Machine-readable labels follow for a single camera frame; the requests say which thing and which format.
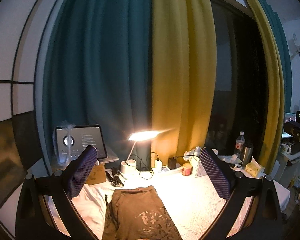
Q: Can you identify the right yellow curtain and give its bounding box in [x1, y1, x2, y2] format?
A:
[246, 0, 285, 174]

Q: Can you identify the wet wipes pack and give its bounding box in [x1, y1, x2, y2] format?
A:
[218, 154, 242, 164]

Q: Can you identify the red tin can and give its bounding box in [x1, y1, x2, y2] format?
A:
[181, 163, 192, 176]

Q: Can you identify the tablet with dark screen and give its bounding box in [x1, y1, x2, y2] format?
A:
[53, 124, 119, 165]

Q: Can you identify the white folded garment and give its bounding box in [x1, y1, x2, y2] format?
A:
[71, 184, 114, 239]

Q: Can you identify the brown cardboard box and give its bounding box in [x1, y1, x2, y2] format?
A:
[85, 164, 107, 185]

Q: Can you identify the white desk lamp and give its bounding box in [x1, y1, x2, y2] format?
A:
[120, 129, 169, 176]

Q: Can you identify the clear water bottle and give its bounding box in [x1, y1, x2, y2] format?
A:
[234, 132, 245, 158]

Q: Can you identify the white power strip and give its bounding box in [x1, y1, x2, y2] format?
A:
[161, 166, 183, 174]

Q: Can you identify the yellow curtain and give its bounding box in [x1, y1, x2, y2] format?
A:
[246, 0, 285, 174]
[151, 0, 217, 164]

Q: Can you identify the white textured table cloth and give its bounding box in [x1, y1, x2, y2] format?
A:
[47, 164, 291, 240]

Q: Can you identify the computer monitor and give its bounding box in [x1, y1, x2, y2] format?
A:
[283, 111, 300, 138]

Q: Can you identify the white perforated plastic basket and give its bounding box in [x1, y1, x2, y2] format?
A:
[190, 157, 207, 178]

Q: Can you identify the stainless steel tumbler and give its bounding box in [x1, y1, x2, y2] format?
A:
[241, 144, 254, 166]

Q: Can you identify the brown t-shirt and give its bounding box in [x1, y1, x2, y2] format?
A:
[102, 186, 181, 239]

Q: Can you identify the yellow tissue box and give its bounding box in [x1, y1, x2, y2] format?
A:
[244, 157, 264, 178]

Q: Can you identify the white usb charger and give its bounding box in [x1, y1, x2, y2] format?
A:
[154, 158, 162, 172]

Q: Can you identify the black clips bundle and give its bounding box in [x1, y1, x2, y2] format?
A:
[105, 167, 124, 187]

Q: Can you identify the teal curtain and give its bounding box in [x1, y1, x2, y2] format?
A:
[43, 0, 151, 160]

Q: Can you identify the white mug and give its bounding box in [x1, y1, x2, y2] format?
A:
[280, 144, 291, 154]

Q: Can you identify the black power adapter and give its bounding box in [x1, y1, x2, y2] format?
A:
[167, 158, 177, 170]

